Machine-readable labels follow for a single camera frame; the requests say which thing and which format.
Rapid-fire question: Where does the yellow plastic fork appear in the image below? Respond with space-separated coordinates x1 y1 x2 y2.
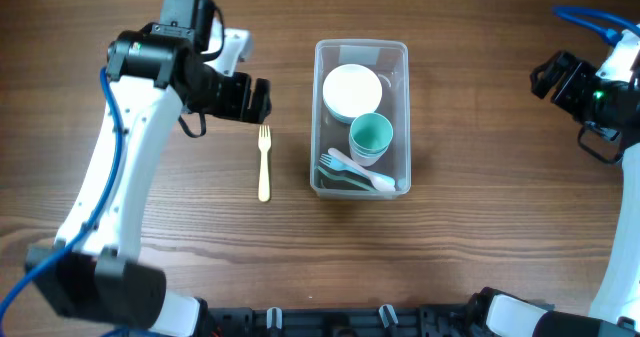
258 125 272 202

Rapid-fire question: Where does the light blue plastic fork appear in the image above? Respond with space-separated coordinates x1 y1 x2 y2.
319 154 396 185

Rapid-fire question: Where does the light green plastic fork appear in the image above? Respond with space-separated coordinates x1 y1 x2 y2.
316 166 377 192

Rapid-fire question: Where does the green plastic cup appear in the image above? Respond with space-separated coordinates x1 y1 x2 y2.
349 113 394 153

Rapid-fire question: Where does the blue plastic cup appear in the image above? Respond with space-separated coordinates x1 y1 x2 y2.
349 145 387 167

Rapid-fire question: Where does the white plastic spoon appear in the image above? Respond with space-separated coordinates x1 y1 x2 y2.
328 148 395 192

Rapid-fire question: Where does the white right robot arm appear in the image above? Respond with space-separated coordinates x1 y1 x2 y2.
467 23 639 336

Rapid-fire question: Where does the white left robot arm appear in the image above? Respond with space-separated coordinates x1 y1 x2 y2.
25 0 272 336

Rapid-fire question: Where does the clear plastic container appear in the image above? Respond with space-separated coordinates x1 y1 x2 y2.
310 39 411 200

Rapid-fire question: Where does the white plate stack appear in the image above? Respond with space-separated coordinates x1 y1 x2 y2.
322 64 383 124

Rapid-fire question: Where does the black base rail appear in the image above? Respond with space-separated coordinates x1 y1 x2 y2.
209 305 491 337

